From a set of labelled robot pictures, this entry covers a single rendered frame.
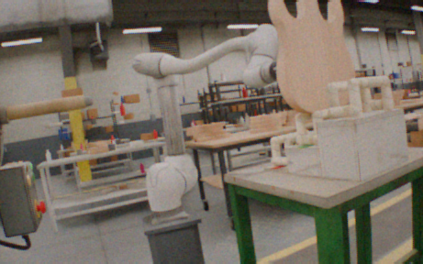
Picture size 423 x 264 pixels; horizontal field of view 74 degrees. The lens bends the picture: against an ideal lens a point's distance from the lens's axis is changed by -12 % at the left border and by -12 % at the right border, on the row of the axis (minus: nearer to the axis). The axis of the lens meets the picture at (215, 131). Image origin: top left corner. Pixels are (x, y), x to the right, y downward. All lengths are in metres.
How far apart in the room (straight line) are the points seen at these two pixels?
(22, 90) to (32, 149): 2.11
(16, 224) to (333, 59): 1.14
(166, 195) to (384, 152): 0.98
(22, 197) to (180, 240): 0.82
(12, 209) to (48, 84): 11.04
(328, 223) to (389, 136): 0.34
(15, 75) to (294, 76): 11.55
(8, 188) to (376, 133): 1.06
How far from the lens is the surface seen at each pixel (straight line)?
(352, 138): 0.89
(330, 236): 0.86
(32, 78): 12.07
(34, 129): 11.87
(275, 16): 1.05
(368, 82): 0.96
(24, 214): 1.00
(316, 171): 1.01
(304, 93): 1.04
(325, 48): 1.14
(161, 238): 1.53
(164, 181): 1.51
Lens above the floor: 1.17
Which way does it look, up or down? 3 degrees down
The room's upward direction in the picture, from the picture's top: 9 degrees counter-clockwise
